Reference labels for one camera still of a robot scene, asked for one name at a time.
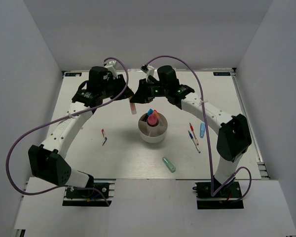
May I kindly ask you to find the blue gel pen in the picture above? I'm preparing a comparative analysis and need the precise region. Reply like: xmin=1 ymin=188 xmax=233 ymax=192
xmin=188 ymin=130 xmax=201 ymax=154

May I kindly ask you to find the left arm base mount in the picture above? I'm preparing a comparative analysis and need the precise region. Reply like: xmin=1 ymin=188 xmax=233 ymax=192
xmin=62 ymin=180 xmax=115 ymax=207

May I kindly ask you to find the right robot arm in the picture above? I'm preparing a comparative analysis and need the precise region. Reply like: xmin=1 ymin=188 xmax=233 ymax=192
xmin=131 ymin=65 xmax=252 ymax=197

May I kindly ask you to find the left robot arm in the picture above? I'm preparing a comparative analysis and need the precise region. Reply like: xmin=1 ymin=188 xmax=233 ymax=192
xmin=28 ymin=64 xmax=134 ymax=197

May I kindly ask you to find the blue transparent highlighter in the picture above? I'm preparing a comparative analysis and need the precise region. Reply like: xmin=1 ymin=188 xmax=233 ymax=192
xmin=199 ymin=122 xmax=206 ymax=138

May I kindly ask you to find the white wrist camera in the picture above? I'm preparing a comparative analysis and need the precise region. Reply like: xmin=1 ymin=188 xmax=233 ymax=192
xmin=104 ymin=60 xmax=118 ymax=78
xmin=141 ymin=65 xmax=155 ymax=82

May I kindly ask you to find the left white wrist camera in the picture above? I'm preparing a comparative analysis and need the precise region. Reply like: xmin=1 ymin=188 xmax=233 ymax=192
xmin=104 ymin=60 xmax=118 ymax=78

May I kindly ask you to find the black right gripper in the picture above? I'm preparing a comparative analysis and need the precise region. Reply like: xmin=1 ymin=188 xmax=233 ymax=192
xmin=130 ymin=79 xmax=168 ymax=105

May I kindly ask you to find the white round pen holder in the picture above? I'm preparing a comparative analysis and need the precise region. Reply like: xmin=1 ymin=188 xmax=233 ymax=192
xmin=138 ymin=113 xmax=168 ymax=144

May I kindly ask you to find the yellow capped orange highlighter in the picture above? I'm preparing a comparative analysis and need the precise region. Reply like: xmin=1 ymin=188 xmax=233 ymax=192
xmin=129 ymin=102 xmax=137 ymax=115

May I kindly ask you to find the black highlighter blue cap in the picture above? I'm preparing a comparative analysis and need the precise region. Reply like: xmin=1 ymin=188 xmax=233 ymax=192
xmin=147 ymin=109 xmax=153 ymax=116

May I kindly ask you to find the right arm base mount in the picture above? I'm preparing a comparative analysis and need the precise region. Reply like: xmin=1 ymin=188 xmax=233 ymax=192
xmin=192 ymin=182 xmax=244 ymax=210

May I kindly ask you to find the red gel pen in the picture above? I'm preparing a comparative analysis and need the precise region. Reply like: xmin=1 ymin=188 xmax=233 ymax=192
xmin=189 ymin=123 xmax=199 ymax=145

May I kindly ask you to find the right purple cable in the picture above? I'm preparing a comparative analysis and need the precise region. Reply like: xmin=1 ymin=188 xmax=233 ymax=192
xmin=144 ymin=55 xmax=252 ymax=202

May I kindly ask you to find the green transparent highlighter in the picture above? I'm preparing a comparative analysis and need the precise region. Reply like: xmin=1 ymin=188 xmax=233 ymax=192
xmin=162 ymin=157 xmax=176 ymax=173

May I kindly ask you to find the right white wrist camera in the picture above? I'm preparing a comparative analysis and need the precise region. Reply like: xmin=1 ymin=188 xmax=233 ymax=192
xmin=141 ymin=65 xmax=155 ymax=82

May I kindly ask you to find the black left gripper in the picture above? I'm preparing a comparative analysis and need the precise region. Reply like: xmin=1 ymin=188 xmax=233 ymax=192
xmin=100 ymin=74 xmax=135 ymax=101

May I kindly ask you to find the pink capped highlighter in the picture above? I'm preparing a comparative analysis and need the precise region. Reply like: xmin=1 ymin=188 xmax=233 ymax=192
xmin=147 ymin=114 xmax=159 ymax=127

